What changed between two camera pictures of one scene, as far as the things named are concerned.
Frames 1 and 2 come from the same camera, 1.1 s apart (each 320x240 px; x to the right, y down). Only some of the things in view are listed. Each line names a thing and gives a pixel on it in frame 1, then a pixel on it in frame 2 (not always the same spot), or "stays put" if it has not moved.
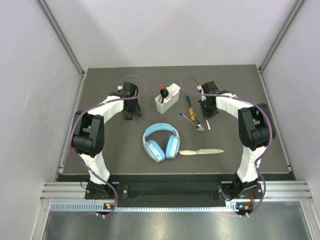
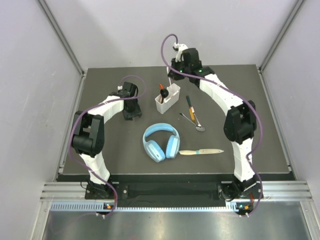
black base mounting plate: [250, 191] stays put
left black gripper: [136, 112] stays put
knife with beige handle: [200, 152] stays put
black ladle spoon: [164, 93] stays put
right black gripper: [206, 114] -> [172, 74]
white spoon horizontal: [208, 124] -> [167, 74]
